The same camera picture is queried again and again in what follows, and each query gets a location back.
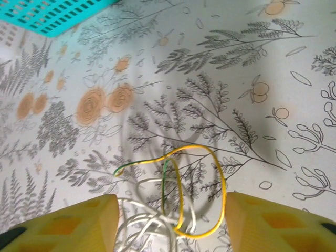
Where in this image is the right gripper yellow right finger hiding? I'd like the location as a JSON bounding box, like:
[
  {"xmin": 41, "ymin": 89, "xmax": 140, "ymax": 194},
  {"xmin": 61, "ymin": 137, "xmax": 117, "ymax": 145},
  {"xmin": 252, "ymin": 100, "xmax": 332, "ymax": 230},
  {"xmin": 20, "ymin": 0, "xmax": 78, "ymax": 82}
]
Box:
[{"xmin": 225, "ymin": 191, "xmax": 336, "ymax": 252}]

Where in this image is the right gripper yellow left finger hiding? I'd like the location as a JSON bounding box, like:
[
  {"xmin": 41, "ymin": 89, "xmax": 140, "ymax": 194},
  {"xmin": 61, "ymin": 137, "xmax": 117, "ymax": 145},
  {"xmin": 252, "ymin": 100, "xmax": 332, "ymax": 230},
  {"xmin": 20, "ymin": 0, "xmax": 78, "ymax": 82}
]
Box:
[{"xmin": 0, "ymin": 193, "xmax": 119, "ymax": 252}]

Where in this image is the yellow green thin wire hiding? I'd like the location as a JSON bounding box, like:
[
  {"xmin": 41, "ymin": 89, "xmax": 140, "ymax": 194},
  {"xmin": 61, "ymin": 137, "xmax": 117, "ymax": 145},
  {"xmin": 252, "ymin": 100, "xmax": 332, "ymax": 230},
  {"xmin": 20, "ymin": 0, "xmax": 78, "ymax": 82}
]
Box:
[{"xmin": 112, "ymin": 144, "xmax": 227, "ymax": 240}]

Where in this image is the white thin wire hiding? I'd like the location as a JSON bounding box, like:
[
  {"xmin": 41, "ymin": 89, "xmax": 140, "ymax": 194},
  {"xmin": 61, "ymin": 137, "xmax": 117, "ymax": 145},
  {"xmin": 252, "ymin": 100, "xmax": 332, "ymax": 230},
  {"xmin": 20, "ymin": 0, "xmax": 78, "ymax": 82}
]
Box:
[
  {"xmin": 114, "ymin": 198, "xmax": 179, "ymax": 252},
  {"xmin": 135, "ymin": 177, "xmax": 197, "ymax": 235}
]

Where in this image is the floral patterned tablecloth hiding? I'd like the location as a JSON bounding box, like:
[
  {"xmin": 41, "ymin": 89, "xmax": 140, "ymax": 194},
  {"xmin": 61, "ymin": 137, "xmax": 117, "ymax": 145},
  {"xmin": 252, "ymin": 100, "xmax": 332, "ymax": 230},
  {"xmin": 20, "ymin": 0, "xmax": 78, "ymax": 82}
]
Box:
[{"xmin": 0, "ymin": 0, "xmax": 336, "ymax": 252}]

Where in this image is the teal plastic basket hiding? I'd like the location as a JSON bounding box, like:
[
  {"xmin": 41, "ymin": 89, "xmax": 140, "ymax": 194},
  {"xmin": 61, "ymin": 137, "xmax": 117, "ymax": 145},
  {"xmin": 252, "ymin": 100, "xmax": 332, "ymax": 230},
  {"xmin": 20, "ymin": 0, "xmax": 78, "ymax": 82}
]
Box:
[{"xmin": 0, "ymin": 0, "xmax": 124, "ymax": 38}]

